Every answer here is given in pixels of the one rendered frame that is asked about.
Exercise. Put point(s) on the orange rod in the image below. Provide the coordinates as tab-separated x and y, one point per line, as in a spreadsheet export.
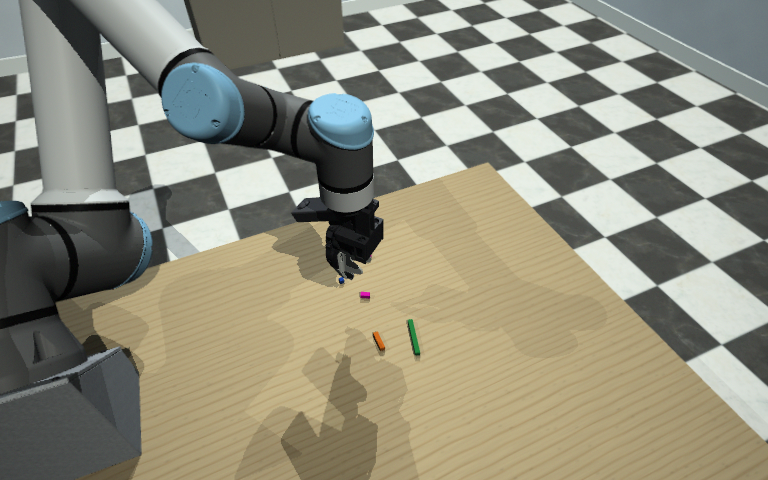
379	341

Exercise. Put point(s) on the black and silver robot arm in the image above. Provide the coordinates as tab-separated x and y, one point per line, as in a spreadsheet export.
80	248

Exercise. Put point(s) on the green rod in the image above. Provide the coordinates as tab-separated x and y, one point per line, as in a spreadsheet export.
413	337

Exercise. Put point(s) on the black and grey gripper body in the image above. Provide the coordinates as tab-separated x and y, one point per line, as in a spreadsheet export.
354	230

